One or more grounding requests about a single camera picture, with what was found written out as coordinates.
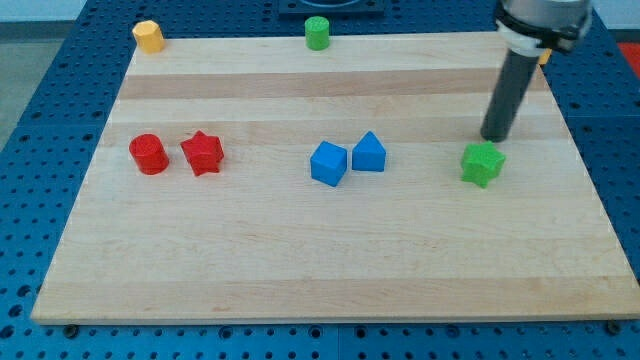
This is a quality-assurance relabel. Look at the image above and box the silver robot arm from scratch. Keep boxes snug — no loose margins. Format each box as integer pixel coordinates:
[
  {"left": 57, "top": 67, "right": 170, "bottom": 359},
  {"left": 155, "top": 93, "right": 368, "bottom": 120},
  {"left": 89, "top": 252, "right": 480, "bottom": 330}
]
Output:
[{"left": 480, "top": 0, "right": 593, "bottom": 142}]

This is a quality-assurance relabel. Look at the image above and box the red cylinder block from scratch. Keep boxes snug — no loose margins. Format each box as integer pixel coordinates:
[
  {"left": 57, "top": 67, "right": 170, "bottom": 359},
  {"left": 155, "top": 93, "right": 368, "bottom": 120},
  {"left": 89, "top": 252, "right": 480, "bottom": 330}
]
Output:
[{"left": 129, "top": 133, "right": 169, "bottom": 175}]

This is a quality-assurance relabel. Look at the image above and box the wooden board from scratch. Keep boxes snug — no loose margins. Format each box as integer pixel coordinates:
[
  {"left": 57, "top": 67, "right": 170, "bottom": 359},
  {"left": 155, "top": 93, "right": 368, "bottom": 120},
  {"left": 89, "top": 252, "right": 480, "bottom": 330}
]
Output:
[{"left": 31, "top": 32, "right": 639, "bottom": 325}]

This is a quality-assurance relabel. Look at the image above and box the red star block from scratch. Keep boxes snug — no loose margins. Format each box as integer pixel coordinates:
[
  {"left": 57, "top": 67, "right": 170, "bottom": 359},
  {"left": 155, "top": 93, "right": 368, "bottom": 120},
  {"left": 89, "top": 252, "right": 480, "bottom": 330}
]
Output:
[{"left": 180, "top": 130, "right": 224, "bottom": 176}]

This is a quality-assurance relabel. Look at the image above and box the green cylinder block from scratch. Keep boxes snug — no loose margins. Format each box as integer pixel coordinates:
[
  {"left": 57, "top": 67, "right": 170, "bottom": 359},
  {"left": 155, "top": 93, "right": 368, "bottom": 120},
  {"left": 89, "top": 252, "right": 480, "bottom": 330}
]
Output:
[{"left": 304, "top": 16, "right": 330, "bottom": 51}]

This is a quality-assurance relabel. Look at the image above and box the yellow block behind arm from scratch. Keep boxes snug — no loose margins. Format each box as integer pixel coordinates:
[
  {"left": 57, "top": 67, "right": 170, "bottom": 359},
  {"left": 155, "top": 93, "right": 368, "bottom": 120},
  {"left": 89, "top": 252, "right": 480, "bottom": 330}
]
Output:
[{"left": 538, "top": 49, "right": 552, "bottom": 66}]

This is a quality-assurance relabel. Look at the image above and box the blue triangle block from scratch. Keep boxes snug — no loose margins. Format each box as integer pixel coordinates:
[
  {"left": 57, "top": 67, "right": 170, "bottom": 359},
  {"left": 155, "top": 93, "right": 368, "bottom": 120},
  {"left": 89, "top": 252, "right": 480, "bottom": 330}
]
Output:
[{"left": 351, "top": 131, "right": 387, "bottom": 172}]

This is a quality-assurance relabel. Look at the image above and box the green star block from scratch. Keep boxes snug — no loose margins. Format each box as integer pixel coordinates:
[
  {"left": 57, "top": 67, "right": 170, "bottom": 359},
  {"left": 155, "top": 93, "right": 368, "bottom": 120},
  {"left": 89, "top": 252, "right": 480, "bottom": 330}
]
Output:
[{"left": 460, "top": 141, "right": 506, "bottom": 188}]

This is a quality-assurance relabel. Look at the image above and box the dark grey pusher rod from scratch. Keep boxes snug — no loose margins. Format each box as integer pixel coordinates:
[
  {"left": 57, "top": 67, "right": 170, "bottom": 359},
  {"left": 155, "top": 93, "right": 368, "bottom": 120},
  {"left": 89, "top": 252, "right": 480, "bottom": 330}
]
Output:
[{"left": 480, "top": 50, "right": 538, "bottom": 142}]

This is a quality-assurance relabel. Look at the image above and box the yellow hexagon block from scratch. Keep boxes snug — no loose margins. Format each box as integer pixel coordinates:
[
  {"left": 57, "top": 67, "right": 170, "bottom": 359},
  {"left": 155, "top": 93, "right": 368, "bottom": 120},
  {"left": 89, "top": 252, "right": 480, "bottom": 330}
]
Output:
[{"left": 132, "top": 20, "right": 165, "bottom": 54}]

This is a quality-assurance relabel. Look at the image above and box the blue cube block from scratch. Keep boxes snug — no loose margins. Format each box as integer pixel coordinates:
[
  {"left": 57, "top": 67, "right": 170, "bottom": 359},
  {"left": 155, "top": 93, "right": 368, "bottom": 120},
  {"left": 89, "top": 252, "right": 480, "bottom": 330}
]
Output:
[{"left": 310, "top": 141, "right": 348, "bottom": 187}]

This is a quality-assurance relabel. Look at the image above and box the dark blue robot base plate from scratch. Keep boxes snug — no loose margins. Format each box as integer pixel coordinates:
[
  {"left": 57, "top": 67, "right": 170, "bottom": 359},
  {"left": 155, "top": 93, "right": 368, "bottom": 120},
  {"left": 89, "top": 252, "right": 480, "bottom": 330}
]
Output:
[{"left": 276, "top": 0, "right": 386, "bottom": 18}]

